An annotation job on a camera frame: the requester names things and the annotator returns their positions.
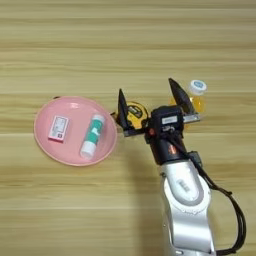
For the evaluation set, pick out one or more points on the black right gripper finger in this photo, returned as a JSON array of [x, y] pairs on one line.
[[181, 96], [122, 111]]

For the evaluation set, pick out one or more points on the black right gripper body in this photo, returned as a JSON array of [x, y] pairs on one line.
[[165, 148]]

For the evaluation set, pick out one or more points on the yellow black tape measure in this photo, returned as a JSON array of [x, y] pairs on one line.
[[138, 115]]

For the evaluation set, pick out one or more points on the orange juice bottle white cap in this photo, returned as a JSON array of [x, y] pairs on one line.
[[198, 91]]

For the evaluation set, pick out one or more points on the white green glue stick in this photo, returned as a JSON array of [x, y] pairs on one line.
[[93, 135]]

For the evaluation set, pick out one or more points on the pink round plate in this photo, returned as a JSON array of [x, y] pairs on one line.
[[73, 146]]

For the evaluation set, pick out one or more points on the small pink white box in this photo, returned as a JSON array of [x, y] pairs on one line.
[[58, 128]]

